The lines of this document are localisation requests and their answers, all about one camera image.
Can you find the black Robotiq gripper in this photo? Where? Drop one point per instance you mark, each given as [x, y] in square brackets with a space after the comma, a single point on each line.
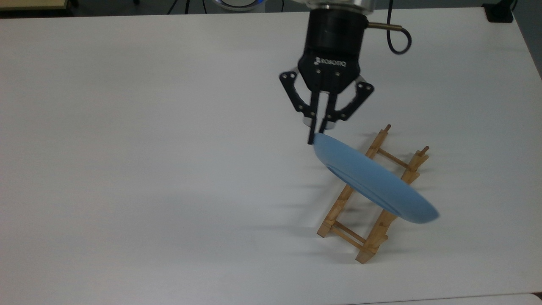
[332, 46]

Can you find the blue plate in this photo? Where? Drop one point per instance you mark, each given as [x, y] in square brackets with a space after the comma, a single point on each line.
[372, 182]

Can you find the white robot base blue light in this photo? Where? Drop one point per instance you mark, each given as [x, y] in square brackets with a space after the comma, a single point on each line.
[239, 4]

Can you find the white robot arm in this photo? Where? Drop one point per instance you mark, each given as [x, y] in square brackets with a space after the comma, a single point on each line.
[338, 4]

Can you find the wooden plate rack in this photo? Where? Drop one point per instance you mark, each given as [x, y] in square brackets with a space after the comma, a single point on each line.
[368, 250]

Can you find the black stand legs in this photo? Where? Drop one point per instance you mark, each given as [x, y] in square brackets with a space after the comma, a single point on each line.
[186, 5]

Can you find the black clamp base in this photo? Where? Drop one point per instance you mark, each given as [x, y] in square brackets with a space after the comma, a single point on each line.
[499, 13]

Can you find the light wooden board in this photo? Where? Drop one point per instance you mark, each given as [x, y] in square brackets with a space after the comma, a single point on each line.
[29, 3]

